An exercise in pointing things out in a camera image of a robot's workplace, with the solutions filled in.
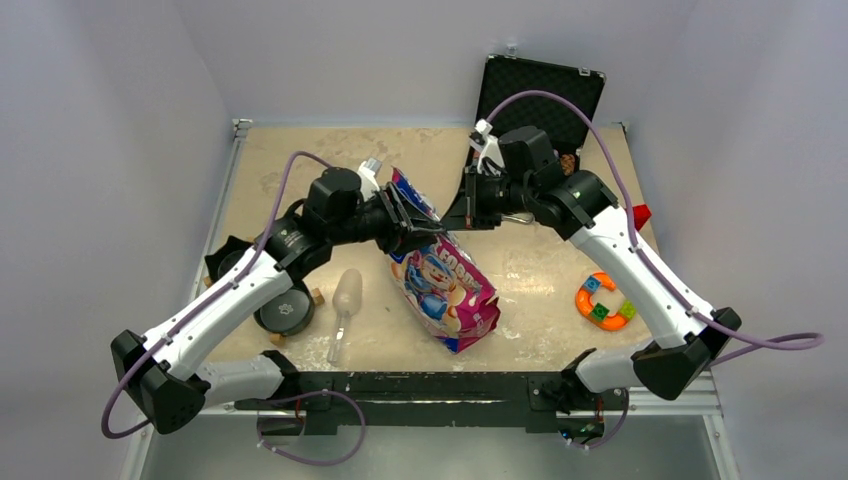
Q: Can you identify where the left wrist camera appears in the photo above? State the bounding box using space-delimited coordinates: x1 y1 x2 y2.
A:
356 157 382 201

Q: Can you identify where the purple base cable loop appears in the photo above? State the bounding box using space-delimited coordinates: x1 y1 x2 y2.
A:
256 389 367 466

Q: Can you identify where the black poker chip case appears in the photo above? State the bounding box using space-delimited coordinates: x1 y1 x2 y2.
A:
463 54 607 225

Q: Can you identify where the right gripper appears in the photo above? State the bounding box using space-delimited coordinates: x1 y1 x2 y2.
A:
440 164 534 231

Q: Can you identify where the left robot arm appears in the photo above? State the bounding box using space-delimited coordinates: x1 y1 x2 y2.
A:
110 167 445 434

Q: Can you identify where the orange curved toy track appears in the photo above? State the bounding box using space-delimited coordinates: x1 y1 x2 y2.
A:
574 271 638 332

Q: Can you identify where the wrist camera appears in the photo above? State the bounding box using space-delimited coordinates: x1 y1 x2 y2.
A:
356 157 382 201
469 119 504 176

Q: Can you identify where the clear plastic scoop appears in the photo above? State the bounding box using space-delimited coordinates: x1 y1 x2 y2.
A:
326 268 363 365

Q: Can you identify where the red toy block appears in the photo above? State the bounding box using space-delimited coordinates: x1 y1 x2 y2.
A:
632 204 652 231

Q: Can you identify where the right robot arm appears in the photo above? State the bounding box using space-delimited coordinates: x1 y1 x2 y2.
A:
441 120 741 407

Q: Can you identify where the black pet bowl paw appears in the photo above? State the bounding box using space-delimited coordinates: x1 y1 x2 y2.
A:
253 282 325 346

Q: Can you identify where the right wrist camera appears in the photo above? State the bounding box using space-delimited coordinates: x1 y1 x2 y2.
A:
469 119 504 176

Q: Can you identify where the pet food bag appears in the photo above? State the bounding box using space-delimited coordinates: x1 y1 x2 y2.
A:
386 166 501 356

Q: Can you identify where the black pet bowl fish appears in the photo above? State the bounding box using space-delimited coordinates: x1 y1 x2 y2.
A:
203 235 253 287

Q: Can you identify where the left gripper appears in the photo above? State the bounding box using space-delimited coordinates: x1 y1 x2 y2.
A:
328 182 445 257

